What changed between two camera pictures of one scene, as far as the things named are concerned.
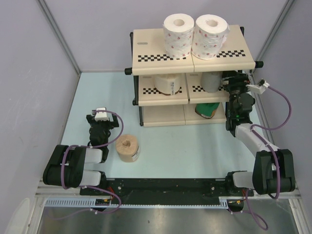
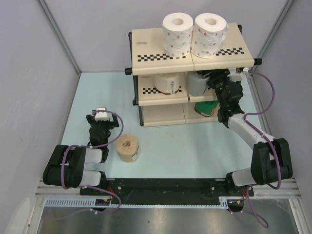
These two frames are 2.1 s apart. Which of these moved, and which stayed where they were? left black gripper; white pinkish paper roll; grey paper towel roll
Moved: grey paper towel roll
Stayed: white pinkish paper roll; left black gripper
